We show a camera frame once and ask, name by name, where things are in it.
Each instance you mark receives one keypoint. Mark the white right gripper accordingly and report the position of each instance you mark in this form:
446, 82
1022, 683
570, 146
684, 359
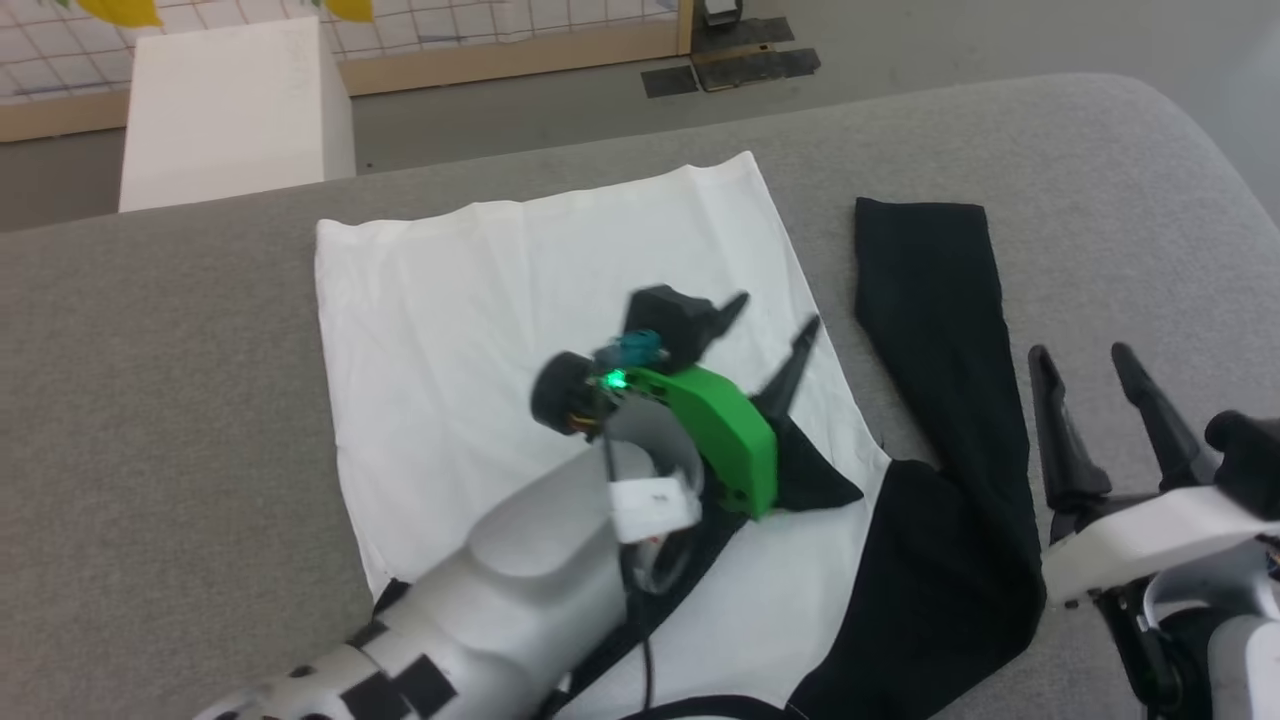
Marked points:
1150, 535

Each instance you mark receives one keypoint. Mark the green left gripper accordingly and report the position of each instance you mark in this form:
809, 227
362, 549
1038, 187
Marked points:
730, 440

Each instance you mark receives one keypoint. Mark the white and black T-shirt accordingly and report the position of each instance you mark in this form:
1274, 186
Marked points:
480, 330

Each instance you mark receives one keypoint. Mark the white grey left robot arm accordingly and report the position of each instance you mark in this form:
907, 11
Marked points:
520, 590

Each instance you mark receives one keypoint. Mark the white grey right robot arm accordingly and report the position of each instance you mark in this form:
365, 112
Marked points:
1240, 660

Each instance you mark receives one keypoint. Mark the black floor tape patch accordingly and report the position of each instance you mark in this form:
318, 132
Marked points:
740, 68

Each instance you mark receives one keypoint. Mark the white board partition on stand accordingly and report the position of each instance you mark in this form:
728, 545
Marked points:
720, 10

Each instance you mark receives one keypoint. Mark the white rectangular box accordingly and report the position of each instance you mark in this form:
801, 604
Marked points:
230, 120

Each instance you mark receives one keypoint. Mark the grey fabric sofa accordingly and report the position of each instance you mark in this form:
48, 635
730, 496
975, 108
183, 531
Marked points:
150, 400

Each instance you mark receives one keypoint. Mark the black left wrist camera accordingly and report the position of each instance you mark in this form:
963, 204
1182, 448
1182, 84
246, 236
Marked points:
670, 315

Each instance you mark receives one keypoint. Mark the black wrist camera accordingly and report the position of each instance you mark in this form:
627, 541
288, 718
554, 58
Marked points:
670, 315
1250, 460

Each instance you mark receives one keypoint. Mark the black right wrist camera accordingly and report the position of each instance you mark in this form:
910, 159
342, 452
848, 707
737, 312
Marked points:
1250, 460

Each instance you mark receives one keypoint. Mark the lemon print grid wall panel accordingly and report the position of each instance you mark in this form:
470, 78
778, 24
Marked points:
450, 25

